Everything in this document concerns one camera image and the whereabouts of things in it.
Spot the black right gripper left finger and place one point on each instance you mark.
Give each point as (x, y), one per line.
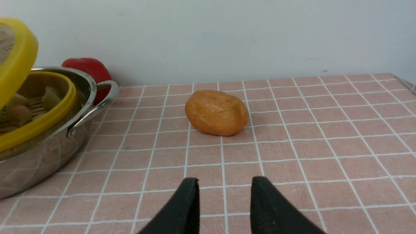
(181, 214)

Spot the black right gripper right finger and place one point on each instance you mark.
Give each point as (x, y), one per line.
(272, 213)

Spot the yellow-rimmed bamboo steamer basket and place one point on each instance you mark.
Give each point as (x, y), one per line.
(15, 138)

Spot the yellow woven bamboo steamer lid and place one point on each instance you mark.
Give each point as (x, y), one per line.
(19, 48)

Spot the stainless steel pot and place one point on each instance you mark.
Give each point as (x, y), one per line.
(32, 165)

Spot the pink checked tablecloth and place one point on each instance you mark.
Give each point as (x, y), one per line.
(340, 148)

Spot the orange-brown potato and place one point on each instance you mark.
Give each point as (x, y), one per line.
(216, 112)

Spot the red bell pepper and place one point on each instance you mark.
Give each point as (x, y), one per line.
(91, 66)

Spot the green dumpling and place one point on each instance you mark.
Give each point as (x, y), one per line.
(50, 98)

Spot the pink dumpling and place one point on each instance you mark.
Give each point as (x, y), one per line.
(20, 115)

